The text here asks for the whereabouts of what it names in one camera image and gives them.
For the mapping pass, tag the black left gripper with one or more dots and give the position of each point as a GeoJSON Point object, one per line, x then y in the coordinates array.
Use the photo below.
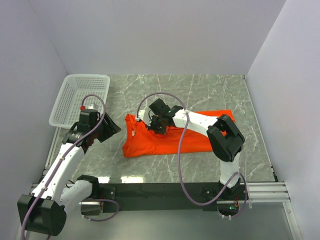
{"type": "Point", "coordinates": [111, 128]}

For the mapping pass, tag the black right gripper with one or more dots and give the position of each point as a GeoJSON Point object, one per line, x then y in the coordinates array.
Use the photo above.
{"type": "Point", "coordinates": [151, 126]}

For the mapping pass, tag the orange t-shirt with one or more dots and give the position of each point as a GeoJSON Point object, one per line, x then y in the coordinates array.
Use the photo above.
{"type": "Point", "coordinates": [143, 142]}

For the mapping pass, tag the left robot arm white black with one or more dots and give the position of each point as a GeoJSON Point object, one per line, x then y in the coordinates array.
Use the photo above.
{"type": "Point", "coordinates": [45, 210]}

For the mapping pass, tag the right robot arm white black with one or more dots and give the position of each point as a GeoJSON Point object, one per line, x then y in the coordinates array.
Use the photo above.
{"type": "Point", "coordinates": [225, 138]}

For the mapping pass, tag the white perforated plastic basket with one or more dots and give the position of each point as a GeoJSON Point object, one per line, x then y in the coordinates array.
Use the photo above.
{"type": "Point", "coordinates": [67, 106]}

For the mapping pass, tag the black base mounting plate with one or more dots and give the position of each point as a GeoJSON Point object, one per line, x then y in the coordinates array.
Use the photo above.
{"type": "Point", "coordinates": [165, 196]}

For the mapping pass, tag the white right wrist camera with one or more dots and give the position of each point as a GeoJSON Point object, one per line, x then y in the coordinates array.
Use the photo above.
{"type": "Point", "coordinates": [141, 116]}

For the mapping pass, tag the aluminium frame rail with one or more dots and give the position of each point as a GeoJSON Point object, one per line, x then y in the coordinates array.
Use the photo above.
{"type": "Point", "coordinates": [268, 192]}

